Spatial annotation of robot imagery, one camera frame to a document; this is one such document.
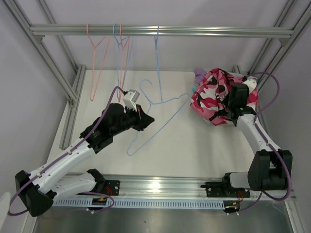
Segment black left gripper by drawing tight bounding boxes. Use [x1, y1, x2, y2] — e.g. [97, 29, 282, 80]
[111, 103, 154, 136]

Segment pink floral trousers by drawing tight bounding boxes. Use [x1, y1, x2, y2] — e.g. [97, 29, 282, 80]
[190, 68, 259, 126]

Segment purple trousers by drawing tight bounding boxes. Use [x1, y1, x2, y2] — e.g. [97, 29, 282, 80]
[193, 67, 207, 84]

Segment pink wire hanger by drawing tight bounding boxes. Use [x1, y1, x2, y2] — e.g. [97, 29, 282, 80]
[86, 23, 110, 101]

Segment pink hanger with teal trousers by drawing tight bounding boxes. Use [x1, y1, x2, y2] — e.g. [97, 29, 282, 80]
[120, 24, 131, 88]

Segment blue hanger with purple trousers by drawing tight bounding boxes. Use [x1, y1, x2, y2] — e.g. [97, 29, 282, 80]
[154, 25, 163, 101]

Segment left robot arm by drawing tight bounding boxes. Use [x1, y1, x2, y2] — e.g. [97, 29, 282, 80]
[15, 103, 155, 217]

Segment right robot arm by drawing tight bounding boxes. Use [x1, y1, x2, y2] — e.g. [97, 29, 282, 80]
[221, 83, 293, 200]

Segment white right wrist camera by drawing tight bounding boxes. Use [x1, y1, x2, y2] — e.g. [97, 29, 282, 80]
[243, 76, 257, 93]

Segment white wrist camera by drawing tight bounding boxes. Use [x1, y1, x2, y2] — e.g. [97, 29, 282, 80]
[122, 89, 140, 112]
[243, 76, 257, 93]

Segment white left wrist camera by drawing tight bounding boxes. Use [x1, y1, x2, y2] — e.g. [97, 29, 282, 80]
[122, 89, 140, 112]

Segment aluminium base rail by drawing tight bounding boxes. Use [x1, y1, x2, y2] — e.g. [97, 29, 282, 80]
[31, 172, 297, 201]

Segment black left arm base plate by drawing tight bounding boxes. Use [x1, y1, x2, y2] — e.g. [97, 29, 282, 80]
[102, 180, 120, 196]

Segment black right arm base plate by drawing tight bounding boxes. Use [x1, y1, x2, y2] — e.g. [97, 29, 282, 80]
[200, 182, 250, 198]

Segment right aluminium frame post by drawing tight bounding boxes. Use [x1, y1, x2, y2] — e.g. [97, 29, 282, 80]
[232, 0, 311, 156]

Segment aluminium frame post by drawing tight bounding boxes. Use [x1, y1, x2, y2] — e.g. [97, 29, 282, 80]
[1, 0, 86, 150]
[232, 0, 311, 156]

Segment white slotted cable duct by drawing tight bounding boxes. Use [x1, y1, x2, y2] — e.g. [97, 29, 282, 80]
[53, 197, 225, 210]

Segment left aluminium frame post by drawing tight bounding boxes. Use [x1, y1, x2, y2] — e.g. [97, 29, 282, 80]
[1, 0, 86, 150]

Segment aluminium hanging rail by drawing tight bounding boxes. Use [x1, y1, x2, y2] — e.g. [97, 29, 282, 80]
[30, 24, 294, 39]

